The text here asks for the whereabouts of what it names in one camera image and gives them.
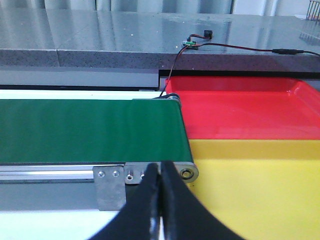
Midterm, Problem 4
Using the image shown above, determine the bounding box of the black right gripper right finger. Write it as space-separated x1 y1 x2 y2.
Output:
160 161 243 240

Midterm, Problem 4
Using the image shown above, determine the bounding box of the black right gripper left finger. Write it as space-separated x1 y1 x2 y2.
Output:
91 163 160 240

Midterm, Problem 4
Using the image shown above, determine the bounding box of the yellow plastic tray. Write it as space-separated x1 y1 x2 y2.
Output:
189 139 320 240

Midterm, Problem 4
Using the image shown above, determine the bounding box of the green conveyor belt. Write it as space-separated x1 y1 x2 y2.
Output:
0 99 193 164

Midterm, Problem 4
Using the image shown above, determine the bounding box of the red plastic tray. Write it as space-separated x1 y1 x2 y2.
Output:
166 76 320 140

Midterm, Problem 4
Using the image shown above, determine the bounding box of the small green circuit board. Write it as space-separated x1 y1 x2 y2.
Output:
181 40 198 50

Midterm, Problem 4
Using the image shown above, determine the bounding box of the small black sensor box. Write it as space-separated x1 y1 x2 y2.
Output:
203 30 213 40

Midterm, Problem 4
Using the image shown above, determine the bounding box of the grey stone counter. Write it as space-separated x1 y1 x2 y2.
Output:
0 8 320 73

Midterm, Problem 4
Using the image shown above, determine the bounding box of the grey pleated curtain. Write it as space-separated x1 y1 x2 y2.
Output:
0 0 310 16

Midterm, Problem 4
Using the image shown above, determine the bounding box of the metal conveyor support bracket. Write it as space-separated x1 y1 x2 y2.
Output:
93 165 126 211

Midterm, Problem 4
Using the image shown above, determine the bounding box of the aluminium conveyor frame rail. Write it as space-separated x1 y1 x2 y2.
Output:
0 94 199 185

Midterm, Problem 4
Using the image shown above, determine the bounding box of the red black wire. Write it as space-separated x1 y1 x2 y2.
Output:
159 33 320 98

